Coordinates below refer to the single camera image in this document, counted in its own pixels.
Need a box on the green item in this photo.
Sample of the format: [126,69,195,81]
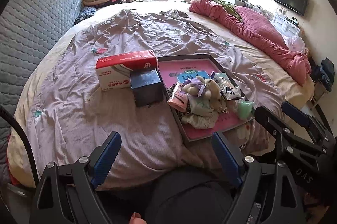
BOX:
[237,100,254,120]

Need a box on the cartoon printed wipes pack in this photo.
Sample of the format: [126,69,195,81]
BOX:
[211,72,243,101]

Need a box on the beige plush toy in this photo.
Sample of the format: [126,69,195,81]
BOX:
[182,76,228,113]

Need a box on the orange face mask pack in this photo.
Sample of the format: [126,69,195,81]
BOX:
[167,82,188,113]

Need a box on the leopard print cloth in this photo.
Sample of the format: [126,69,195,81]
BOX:
[167,83,179,97]

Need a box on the cream floral cloth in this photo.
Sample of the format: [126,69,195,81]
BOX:
[181,112,219,129]

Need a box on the green white tissue pack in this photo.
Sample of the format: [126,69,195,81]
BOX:
[188,94,213,116]

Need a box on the person's hand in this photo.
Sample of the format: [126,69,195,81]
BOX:
[129,213,147,224]

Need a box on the dark blue clothes pile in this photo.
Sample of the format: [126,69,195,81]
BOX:
[315,57,335,92]

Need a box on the pink red quilt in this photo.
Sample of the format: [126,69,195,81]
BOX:
[189,0,311,85]

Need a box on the white drawer cabinet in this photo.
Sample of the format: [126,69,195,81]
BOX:
[271,15,303,37]

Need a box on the dark blue small box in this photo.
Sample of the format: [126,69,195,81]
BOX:
[130,69,163,107]

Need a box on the red white cardboard box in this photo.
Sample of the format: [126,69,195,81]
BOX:
[95,50,158,91]

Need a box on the grey quilted headboard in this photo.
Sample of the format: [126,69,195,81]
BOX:
[0,0,83,185]

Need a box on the black cable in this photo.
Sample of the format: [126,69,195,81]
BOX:
[0,105,40,188]

